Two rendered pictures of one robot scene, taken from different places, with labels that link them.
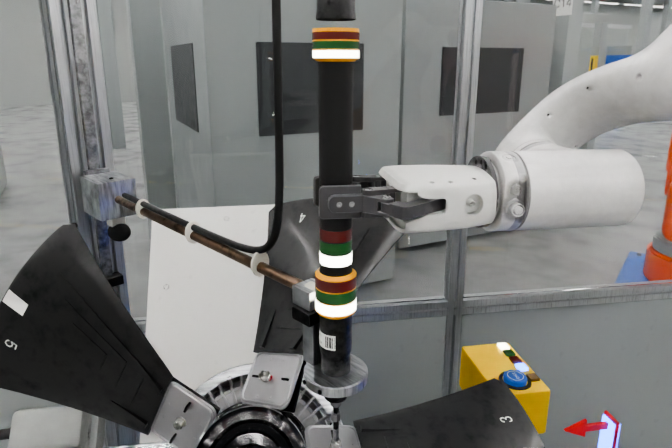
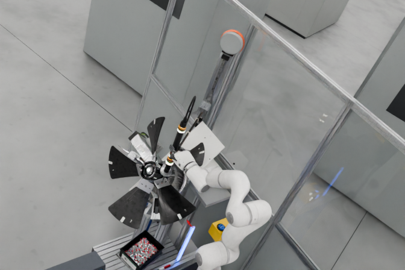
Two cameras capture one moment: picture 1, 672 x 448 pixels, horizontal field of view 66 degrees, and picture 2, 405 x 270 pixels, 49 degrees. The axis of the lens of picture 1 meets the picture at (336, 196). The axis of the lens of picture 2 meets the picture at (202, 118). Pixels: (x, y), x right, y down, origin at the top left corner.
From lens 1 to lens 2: 2.23 m
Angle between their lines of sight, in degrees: 50
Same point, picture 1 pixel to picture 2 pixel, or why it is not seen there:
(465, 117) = (305, 171)
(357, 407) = not seen: hidden behind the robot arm
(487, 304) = (282, 233)
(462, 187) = (179, 161)
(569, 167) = (194, 174)
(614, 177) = (197, 182)
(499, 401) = (189, 208)
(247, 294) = not seen: hidden behind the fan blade
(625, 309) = not seen: outside the picture
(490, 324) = (280, 240)
